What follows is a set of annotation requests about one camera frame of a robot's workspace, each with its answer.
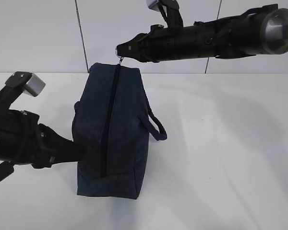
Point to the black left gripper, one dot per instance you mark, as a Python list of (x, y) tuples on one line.
[(23, 141)]

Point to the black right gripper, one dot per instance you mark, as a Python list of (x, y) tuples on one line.
[(153, 46)]

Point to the dark blue fabric bag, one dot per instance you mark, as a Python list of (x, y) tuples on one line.
[(114, 121)]

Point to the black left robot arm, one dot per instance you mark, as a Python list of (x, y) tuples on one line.
[(1, 172)]

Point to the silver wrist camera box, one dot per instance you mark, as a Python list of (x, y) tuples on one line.
[(169, 10), (18, 83)]

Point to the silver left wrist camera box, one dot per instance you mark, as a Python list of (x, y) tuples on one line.
[(18, 83)]

